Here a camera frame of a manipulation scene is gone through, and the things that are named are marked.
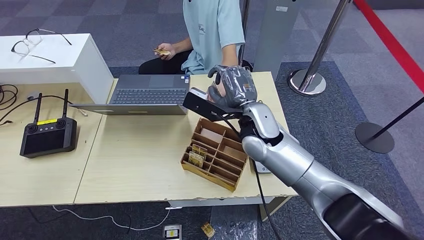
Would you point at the grey laptop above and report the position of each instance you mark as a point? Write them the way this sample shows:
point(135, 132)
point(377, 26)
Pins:
point(149, 95)

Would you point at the golden hotel key card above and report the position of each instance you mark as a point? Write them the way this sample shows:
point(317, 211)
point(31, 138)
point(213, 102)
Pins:
point(196, 160)
point(199, 150)
point(208, 230)

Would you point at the white card reader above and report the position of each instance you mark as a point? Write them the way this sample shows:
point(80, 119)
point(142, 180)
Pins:
point(261, 169)

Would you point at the person's left hand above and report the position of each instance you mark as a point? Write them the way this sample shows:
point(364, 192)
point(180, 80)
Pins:
point(218, 90)

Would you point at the wooden card organizer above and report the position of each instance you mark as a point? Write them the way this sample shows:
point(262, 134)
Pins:
point(228, 159)

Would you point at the black stanchion post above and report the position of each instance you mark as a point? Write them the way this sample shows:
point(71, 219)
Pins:
point(374, 137)

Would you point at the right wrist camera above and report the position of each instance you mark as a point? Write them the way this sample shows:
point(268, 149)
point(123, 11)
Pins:
point(205, 104)

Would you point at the steel floor socket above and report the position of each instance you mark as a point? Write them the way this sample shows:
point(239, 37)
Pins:
point(172, 233)

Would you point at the black remote controller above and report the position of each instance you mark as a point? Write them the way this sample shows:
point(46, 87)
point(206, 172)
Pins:
point(45, 139)

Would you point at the person's right hand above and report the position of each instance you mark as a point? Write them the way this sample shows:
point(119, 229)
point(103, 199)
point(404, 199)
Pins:
point(167, 48)

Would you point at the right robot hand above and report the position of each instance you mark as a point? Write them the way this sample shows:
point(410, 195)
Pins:
point(238, 87)

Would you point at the small grey adapter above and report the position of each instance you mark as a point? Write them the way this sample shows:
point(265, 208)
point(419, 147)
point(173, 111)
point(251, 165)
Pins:
point(32, 95)

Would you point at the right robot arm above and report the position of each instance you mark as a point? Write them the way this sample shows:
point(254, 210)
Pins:
point(298, 162)

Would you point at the white box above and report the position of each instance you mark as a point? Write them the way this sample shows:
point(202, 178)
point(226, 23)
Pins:
point(49, 54)

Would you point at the black rimmed eyeglasses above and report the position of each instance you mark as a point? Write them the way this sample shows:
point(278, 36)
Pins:
point(33, 37)

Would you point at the person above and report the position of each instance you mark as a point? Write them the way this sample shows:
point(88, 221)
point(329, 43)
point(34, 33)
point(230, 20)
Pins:
point(212, 30)

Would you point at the white plug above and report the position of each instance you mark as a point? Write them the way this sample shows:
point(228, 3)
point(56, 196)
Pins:
point(82, 112)

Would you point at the red barrier belt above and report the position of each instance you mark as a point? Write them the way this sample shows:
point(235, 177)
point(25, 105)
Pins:
point(394, 41)

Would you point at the chrome stanchion post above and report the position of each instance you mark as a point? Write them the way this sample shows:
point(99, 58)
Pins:
point(307, 81)

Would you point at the grey kiosk panel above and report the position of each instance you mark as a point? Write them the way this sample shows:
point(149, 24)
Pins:
point(275, 39)

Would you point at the person's left forearm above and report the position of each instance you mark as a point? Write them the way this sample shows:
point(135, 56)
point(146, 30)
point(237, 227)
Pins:
point(230, 54)

